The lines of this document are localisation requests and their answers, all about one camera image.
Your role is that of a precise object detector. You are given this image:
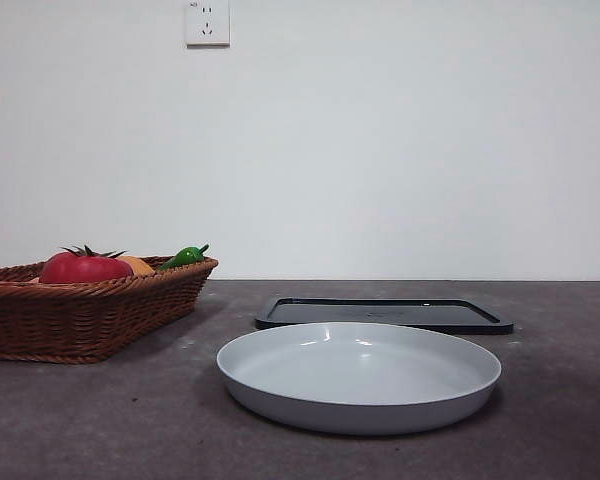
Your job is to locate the dark rectangular cutting board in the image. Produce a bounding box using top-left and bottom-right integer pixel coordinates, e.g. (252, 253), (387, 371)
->
(255, 296), (515, 336)

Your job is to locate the red tomato with green stem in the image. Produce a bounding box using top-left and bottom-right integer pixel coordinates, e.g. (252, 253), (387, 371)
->
(38, 243), (135, 285)

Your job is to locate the white wall socket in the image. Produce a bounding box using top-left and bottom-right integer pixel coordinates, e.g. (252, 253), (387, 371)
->
(185, 0), (231, 49)

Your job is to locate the green chili pepper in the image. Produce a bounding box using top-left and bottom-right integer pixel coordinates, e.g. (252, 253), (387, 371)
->
(157, 243), (211, 272)

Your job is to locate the white round plate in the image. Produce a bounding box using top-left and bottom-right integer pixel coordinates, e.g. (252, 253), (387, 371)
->
(216, 321), (503, 437)

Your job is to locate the brown wicker basket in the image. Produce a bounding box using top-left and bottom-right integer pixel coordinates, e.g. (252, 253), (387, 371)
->
(0, 255), (220, 365)

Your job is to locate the yellow-orange mango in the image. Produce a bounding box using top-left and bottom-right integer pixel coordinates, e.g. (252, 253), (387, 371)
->
(117, 255), (156, 276)

